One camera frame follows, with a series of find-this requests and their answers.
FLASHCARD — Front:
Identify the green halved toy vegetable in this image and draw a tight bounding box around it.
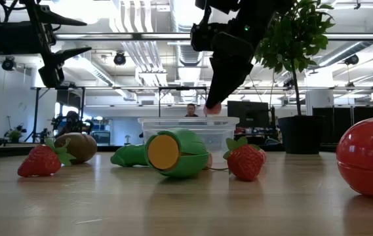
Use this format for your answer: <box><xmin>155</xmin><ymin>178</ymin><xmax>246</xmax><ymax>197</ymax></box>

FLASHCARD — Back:
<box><xmin>144</xmin><ymin>127</ymin><xmax>210</xmax><ymax>179</ymax></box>

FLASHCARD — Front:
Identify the clear plastic tupperware container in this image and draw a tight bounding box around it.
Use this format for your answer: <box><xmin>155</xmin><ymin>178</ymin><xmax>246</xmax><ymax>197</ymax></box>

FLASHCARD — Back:
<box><xmin>137</xmin><ymin>117</ymin><xmax>240</xmax><ymax>165</ymax></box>

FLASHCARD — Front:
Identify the green leafy plant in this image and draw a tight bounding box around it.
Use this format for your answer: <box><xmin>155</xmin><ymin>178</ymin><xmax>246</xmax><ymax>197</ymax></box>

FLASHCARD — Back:
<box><xmin>254</xmin><ymin>0</ymin><xmax>336</xmax><ymax>115</ymax></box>

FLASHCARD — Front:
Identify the brown toy kiwi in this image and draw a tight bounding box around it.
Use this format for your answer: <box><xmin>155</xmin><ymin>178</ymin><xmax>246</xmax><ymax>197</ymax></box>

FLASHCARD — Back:
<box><xmin>54</xmin><ymin>132</ymin><xmax>98</xmax><ymax>165</ymax></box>

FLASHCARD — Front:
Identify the red strawberry with long leaves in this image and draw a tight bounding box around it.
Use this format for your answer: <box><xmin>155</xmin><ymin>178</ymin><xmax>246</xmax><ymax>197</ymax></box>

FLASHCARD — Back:
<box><xmin>17</xmin><ymin>137</ymin><xmax>77</xmax><ymax>178</ymax></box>

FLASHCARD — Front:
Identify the person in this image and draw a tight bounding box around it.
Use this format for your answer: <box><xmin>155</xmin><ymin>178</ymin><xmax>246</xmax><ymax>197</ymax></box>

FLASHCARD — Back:
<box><xmin>185</xmin><ymin>103</ymin><xmax>199</xmax><ymax>118</ymax></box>
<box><xmin>54</xmin><ymin>110</ymin><xmax>94</xmax><ymax>138</ymax></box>

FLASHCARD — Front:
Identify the black overhead beam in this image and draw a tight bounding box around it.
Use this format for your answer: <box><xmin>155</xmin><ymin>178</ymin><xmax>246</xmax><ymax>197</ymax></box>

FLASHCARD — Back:
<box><xmin>54</xmin><ymin>31</ymin><xmax>373</xmax><ymax>41</ymax></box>

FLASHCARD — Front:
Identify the black cabinet row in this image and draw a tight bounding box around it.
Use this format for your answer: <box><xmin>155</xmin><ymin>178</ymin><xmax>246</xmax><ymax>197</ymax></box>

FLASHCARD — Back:
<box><xmin>312</xmin><ymin>100</ymin><xmax>373</xmax><ymax>145</ymax></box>

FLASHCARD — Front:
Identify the small potted plant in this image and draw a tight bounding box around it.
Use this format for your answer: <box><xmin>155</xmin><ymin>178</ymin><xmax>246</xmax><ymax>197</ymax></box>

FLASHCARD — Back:
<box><xmin>5</xmin><ymin>128</ymin><xmax>23</xmax><ymax>144</ymax></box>

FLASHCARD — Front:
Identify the black ceiling spotlight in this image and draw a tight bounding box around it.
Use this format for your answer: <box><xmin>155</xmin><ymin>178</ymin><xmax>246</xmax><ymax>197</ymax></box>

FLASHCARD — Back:
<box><xmin>1</xmin><ymin>56</ymin><xmax>16</xmax><ymax>71</ymax></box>
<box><xmin>344</xmin><ymin>54</ymin><xmax>360</xmax><ymax>66</ymax></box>
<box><xmin>113</xmin><ymin>51</ymin><xmax>127</xmax><ymax>66</ymax></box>

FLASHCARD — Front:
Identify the black plant pot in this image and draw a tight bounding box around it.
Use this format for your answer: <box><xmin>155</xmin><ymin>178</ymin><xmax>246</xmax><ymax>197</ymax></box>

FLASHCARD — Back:
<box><xmin>277</xmin><ymin>115</ymin><xmax>324</xmax><ymax>155</ymax></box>

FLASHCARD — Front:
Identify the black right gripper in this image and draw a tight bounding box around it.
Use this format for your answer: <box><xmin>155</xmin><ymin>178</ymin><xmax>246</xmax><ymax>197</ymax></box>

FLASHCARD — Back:
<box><xmin>205</xmin><ymin>19</ymin><xmax>262</xmax><ymax>109</ymax></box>

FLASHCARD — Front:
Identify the small pink toy fruit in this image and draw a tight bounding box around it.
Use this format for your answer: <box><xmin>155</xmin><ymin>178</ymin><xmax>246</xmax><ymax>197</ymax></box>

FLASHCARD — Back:
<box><xmin>205</xmin><ymin>103</ymin><xmax>222</xmax><ymax>115</ymax></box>

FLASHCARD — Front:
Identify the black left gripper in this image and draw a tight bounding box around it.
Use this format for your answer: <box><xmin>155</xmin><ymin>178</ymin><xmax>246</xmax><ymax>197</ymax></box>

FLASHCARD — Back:
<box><xmin>0</xmin><ymin>0</ymin><xmax>92</xmax><ymax>88</ymax></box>

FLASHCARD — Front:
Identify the black monitor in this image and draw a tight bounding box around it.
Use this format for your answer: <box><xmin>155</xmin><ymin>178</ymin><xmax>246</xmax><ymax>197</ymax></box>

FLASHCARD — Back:
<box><xmin>227</xmin><ymin>100</ymin><xmax>270</xmax><ymax>128</ymax></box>

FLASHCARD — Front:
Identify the red toy tomato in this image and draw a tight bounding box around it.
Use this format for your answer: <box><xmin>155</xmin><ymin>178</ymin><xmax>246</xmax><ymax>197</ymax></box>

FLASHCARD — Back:
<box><xmin>336</xmin><ymin>115</ymin><xmax>373</xmax><ymax>200</ymax></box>

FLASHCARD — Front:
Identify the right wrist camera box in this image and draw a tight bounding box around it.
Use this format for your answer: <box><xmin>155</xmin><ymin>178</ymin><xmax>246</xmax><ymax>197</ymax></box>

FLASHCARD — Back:
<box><xmin>191</xmin><ymin>22</ymin><xmax>213</xmax><ymax>52</ymax></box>

